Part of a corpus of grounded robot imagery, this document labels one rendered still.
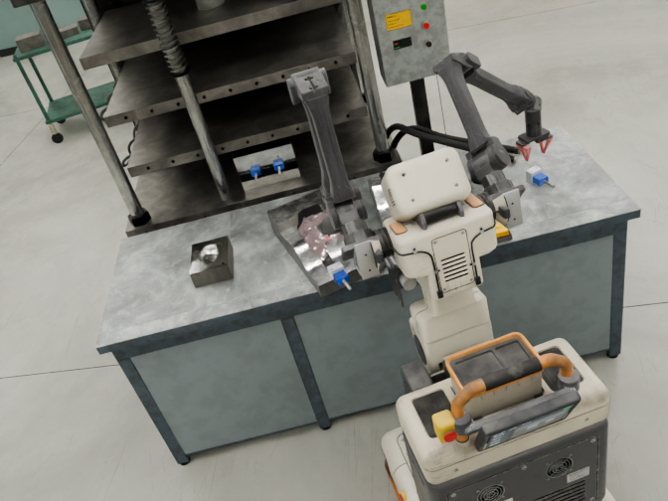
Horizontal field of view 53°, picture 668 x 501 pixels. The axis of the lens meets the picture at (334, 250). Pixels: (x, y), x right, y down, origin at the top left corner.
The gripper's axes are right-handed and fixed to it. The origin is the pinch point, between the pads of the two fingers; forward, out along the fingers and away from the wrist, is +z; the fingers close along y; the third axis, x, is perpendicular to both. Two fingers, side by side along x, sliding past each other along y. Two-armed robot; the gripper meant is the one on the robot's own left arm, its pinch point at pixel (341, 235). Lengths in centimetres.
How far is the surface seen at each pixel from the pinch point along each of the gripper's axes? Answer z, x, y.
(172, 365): 44, 6, 74
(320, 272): 13.9, 4.0, 10.3
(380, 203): 20.9, -19.0, -21.2
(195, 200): 63, -77, 50
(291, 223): 25.0, -25.8, 13.0
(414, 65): 25, -82, -62
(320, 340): 45, 16, 17
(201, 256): 29, -27, 50
